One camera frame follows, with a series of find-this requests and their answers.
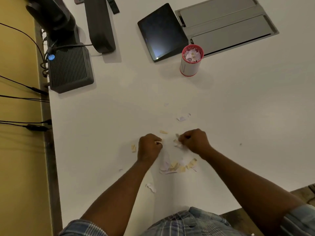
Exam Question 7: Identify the scattered torn paper scraps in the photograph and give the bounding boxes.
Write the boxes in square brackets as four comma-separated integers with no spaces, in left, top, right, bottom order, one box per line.
[119,103,199,194]

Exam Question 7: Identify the black cable with adapter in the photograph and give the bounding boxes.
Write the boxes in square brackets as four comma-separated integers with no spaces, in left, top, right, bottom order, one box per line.
[0,122,50,132]

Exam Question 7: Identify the paper scraps filling cup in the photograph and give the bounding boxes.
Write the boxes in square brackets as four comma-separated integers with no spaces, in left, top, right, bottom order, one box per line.
[185,48,202,63]

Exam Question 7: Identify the black oblong stand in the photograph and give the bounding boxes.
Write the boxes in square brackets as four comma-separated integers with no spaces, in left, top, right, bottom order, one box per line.
[84,0,116,54]

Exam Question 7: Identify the black flat strap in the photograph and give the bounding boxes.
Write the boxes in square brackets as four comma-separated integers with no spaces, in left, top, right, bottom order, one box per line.
[106,0,120,15]

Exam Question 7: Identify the black tablet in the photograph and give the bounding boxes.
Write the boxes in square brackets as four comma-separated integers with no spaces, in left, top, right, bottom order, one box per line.
[137,3,189,63]

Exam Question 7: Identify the black cable with small connector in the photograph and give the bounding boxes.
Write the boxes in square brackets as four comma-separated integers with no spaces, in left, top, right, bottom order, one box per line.
[0,119,53,126]

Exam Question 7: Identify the black curved cable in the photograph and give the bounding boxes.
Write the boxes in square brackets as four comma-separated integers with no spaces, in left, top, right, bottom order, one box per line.
[0,22,49,78]

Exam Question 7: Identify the black cable on computer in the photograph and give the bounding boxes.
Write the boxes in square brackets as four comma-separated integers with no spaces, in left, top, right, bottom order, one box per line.
[45,43,93,55]

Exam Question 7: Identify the blue plaid shirt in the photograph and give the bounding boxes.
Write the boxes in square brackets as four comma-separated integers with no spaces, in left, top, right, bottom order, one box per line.
[58,204,315,236]

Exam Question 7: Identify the person's left hand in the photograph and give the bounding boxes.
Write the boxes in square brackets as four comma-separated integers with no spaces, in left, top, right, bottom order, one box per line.
[137,133,163,164]

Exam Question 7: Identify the grey table cable hatch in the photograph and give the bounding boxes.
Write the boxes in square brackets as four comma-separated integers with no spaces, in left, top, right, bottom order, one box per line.
[175,0,280,57]

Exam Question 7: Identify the black cable with plug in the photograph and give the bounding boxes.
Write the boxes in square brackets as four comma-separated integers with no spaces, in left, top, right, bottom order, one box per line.
[0,75,49,96]

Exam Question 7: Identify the black ribbed mini computer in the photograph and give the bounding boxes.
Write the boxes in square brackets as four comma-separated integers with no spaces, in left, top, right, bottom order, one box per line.
[46,43,95,94]

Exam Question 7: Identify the person's right hand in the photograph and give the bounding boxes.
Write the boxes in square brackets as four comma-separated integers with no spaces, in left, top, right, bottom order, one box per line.
[178,129,212,156]

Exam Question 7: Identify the white cup with pink rim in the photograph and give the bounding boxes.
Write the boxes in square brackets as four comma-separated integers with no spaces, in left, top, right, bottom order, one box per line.
[180,45,204,77]

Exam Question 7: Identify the thin black double cable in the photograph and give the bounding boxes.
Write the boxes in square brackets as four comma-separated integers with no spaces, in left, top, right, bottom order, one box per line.
[0,95,50,103]

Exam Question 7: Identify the white torn paper bit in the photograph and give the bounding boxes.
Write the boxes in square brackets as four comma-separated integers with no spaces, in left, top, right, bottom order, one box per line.
[173,134,183,149]

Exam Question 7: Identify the person's left forearm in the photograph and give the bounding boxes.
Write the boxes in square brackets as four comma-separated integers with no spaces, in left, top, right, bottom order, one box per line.
[80,160,154,236]

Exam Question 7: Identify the person's right forearm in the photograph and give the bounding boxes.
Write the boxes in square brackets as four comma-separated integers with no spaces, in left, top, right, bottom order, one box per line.
[200,146,307,236]

